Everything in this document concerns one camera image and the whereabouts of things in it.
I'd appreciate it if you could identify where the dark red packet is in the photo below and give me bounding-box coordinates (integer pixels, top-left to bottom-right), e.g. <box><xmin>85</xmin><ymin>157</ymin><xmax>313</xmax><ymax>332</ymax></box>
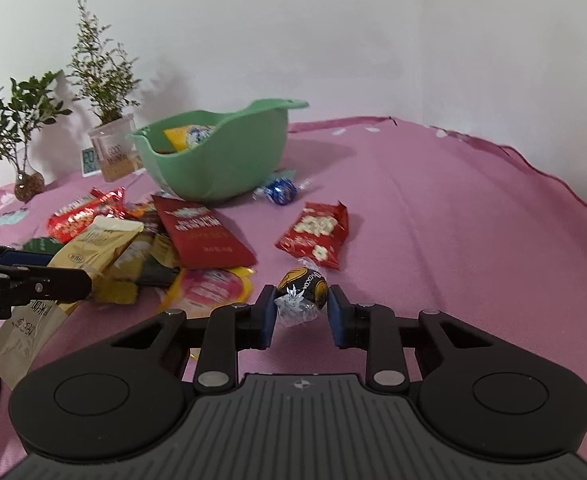
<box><xmin>152</xmin><ymin>194</ymin><xmax>258</xmax><ymax>270</ymax></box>

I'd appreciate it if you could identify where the blue foil candy ball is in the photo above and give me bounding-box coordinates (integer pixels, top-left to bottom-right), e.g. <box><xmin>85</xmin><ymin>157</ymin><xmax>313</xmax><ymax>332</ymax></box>
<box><xmin>252</xmin><ymin>176</ymin><xmax>319</xmax><ymax>207</ymax></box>

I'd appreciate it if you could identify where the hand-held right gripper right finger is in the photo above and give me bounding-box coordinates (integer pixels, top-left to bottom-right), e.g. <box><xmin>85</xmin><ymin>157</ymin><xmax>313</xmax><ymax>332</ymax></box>
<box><xmin>327</xmin><ymin>284</ymin><xmax>497</xmax><ymax>396</ymax></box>

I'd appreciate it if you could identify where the pink printed tablecloth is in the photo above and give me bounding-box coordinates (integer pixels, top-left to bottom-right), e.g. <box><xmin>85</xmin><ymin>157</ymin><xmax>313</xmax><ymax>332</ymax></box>
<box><xmin>0</xmin><ymin>116</ymin><xmax>587</xmax><ymax>466</ymax></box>

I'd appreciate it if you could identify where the olive gold packet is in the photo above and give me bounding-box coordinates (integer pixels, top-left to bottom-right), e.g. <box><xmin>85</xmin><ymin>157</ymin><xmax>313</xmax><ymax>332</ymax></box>
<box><xmin>108</xmin><ymin>232</ymin><xmax>179</xmax><ymax>281</ymax></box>

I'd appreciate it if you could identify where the yellow foil bag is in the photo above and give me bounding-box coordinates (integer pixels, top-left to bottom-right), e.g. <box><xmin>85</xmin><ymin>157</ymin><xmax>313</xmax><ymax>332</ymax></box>
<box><xmin>162</xmin><ymin>124</ymin><xmax>219</xmax><ymax>153</ymax></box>

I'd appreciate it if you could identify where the long shiny red packet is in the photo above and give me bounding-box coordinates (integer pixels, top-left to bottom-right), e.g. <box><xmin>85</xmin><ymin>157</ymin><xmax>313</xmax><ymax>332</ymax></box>
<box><xmin>48</xmin><ymin>187</ymin><xmax>127</xmax><ymax>238</ymax></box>

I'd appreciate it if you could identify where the white digital clock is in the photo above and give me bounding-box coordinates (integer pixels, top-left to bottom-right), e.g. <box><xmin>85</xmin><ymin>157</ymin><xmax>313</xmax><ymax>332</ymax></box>
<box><xmin>81</xmin><ymin>146</ymin><xmax>100</xmax><ymax>178</ymax></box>

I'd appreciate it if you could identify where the dark green packet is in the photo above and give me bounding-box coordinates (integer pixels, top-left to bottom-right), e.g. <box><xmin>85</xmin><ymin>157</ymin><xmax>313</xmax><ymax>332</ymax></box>
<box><xmin>134</xmin><ymin>265</ymin><xmax>182</xmax><ymax>288</ymax></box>

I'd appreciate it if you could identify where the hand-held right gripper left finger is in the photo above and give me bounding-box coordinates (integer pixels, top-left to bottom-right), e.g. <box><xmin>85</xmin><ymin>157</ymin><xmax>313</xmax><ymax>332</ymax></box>
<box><xmin>106</xmin><ymin>284</ymin><xmax>279</xmax><ymax>396</ymax></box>

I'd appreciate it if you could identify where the small yellow packet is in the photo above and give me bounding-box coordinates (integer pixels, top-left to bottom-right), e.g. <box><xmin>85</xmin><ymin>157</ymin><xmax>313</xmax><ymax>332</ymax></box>
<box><xmin>91</xmin><ymin>277</ymin><xmax>142</xmax><ymax>306</ymax></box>

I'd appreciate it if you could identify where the red packet with white flowers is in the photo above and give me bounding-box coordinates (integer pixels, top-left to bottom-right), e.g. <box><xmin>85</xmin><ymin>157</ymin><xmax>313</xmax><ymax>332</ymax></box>
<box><xmin>275</xmin><ymin>201</ymin><xmax>349</xmax><ymax>271</ymax></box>

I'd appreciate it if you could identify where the beige kraft packet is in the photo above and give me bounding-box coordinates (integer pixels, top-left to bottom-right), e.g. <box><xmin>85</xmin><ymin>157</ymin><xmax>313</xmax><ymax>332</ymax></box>
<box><xmin>0</xmin><ymin>300</ymin><xmax>82</xmax><ymax>391</ymax></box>

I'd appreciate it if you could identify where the green and clear cone packet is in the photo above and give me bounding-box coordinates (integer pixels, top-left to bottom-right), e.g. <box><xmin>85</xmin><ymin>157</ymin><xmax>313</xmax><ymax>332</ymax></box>
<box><xmin>22</xmin><ymin>236</ymin><xmax>67</xmax><ymax>256</ymax></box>

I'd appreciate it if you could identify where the round yellow pink packet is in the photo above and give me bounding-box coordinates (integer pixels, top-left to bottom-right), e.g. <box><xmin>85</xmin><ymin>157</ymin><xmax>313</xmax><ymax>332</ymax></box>
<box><xmin>158</xmin><ymin>266</ymin><xmax>257</xmax><ymax>318</ymax></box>

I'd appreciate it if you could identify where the cream gold packet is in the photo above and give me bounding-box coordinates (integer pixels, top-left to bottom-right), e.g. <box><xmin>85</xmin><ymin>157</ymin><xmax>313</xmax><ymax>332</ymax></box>
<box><xmin>48</xmin><ymin>216</ymin><xmax>145</xmax><ymax>281</ymax></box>

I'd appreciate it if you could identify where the black and gold chocolate ball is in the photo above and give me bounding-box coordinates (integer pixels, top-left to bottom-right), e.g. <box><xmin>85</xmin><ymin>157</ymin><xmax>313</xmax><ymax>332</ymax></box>
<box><xmin>275</xmin><ymin>256</ymin><xmax>330</xmax><ymax>328</ymax></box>

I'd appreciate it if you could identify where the broad-leaved plant in glass vase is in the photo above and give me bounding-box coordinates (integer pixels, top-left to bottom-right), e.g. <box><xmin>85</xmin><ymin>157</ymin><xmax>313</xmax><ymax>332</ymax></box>
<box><xmin>0</xmin><ymin>71</ymin><xmax>73</xmax><ymax>203</ymax></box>

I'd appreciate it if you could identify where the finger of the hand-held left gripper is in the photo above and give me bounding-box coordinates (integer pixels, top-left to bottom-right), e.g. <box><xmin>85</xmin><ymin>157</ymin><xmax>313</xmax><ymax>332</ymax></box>
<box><xmin>11</xmin><ymin>266</ymin><xmax>93</xmax><ymax>307</ymax></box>
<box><xmin>0</xmin><ymin>241</ymin><xmax>57</xmax><ymax>267</ymax></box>

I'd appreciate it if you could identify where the fine-leaved plant in clear cup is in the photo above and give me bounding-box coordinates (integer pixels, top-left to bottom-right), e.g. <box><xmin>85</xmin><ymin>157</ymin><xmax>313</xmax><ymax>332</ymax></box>
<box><xmin>66</xmin><ymin>0</ymin><xmax>144</xmax><ymax>183</ymax></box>

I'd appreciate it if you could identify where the green plastic bowl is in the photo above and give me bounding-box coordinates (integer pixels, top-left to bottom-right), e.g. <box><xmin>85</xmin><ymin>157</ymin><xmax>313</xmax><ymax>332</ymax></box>
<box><xmin>130</xmin><ymin>99</ymin><xmax>310</xmax><ymax>205</ymax></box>

